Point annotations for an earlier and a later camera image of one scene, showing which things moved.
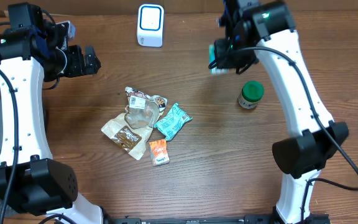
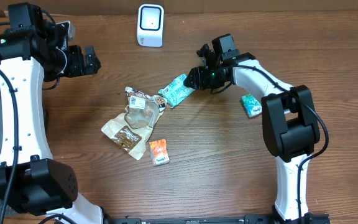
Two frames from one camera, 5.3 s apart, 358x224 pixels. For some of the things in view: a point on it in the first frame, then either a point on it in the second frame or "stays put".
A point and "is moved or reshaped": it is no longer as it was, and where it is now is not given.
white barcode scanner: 150,30 stays put
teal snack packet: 171,125 → 175,91
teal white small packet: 215,71 is moved or reshaped
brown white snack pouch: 132,131 stays put
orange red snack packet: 159,154 stays put
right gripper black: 220,51 → 201,79
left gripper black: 79,68 stays put
